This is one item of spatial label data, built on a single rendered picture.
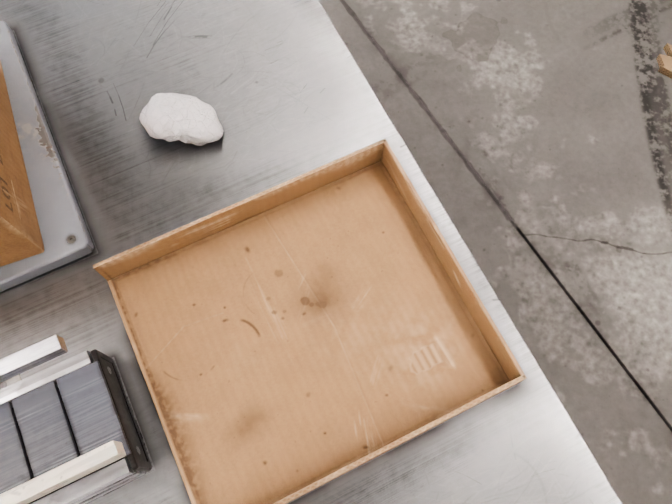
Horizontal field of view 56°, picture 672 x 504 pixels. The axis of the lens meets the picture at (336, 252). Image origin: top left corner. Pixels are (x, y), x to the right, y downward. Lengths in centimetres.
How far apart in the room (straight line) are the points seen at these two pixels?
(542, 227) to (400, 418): 108
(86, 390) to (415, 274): 31
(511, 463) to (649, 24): 161
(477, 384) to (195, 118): 38
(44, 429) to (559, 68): 158
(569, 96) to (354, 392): 135
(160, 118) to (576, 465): 51
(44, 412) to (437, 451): 33
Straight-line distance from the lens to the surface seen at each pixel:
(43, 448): 58
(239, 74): 73
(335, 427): 58
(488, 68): 181
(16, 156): 69
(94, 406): 57
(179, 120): 67
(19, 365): 51
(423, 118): 169
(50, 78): 78
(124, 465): 56
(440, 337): 60
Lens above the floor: 141
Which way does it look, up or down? 69 degrees down
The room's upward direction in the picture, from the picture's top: straight up
